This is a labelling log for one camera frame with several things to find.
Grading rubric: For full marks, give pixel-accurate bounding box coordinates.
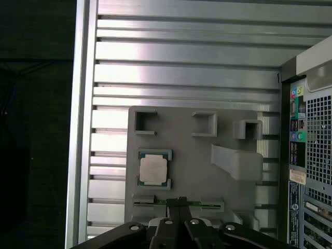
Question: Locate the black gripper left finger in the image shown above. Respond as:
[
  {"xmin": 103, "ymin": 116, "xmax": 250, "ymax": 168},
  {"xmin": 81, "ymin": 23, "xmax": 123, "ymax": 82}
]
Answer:
[{"xmin": 77, "ymin": 198, "xmax": 180, "ymax": 249}]

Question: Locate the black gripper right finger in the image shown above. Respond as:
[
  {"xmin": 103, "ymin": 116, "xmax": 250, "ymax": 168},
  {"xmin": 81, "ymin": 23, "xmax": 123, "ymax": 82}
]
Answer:
[{"xmin": 178, "ymin": 196, "xmax": 300, "ymax": 249}]

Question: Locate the CPU with silver top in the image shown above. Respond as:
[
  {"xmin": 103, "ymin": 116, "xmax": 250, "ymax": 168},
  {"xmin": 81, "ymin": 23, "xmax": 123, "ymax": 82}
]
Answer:
[{"xmin": 138, "ymin": 149, "xmax": 170, "ymax": 186}]

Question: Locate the green RAM stick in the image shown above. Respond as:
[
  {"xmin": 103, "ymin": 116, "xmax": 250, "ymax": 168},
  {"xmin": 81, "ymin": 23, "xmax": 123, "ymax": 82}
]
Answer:
[{"xmin": 133, "ymin": 199, "xmax": 224, "ymax": 210}]

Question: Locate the grey plastic parts rack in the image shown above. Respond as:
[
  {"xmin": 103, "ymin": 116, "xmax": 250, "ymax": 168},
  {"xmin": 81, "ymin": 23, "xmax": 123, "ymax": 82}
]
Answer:
[{"xmin": 124, "ymin": 105, "xmax": 264, "ymax": 234}]

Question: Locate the white label sticker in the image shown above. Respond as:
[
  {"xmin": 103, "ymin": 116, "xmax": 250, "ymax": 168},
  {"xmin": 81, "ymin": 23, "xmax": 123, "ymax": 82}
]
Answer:
[{"xmin": 289, "ymin": 170, "xmax": 307, "ymax": 185}]

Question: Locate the grey PC case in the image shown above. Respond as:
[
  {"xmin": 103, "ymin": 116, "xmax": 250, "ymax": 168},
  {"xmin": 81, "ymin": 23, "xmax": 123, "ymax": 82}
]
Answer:
[{"xmin": 276, "ymin": 33, "xmax": 332, "ymax": 249}]

